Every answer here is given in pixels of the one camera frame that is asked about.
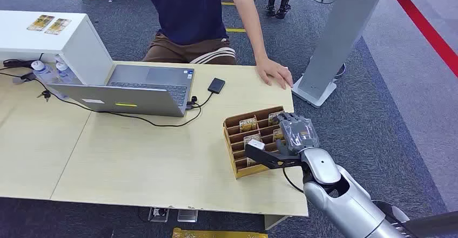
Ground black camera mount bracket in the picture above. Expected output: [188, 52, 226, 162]
[245, 144, 304, 170]

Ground dark robot body panel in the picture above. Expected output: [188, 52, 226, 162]
[371, 200, 458, 238]

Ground grey kiosk stand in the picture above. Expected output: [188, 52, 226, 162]
[291, 0, 389, 108]

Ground grey laptop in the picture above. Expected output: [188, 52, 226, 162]
[46, 64, 196, 118]

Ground long black power cable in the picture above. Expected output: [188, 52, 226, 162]
[0, 71, 203, 128]

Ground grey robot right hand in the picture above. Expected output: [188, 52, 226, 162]
[274, 112, 321, 157]

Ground table leg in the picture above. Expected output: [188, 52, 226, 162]
[264, 215, 291, 231]

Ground black external drive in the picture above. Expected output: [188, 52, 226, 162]
[207, 77, 226, 95]

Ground short black drive cable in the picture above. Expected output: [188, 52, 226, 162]
[185, 91, 214, 111]

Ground person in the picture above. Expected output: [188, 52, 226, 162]
[66, 0, 294, 90]

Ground cardboard card holder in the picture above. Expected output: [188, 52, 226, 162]
[222, 106, 298, 180]

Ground white box shelf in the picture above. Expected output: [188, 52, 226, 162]
[0, 10, 115, 86]

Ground closed floor socket plate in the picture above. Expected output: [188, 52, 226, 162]
[177, 209, 199, 223]

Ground clear water bottle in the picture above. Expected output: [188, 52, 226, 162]
[55, 61, 78, 85]
[30, 60, 58, 84]

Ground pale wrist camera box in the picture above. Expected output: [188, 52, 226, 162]
[247, 139, 266, 152]

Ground black coiled cable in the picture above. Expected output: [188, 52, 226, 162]
[2, 58, 37, 70]

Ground open floor socket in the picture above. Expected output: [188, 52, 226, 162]
[148, 207, 170, 223]

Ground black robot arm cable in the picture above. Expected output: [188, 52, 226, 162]
[282, 167, 305, 194]

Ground yellow floor object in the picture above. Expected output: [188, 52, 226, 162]
[172, 227, 268, 238]

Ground person's left hand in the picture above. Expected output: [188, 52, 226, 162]
[255, 58, 294, 90]

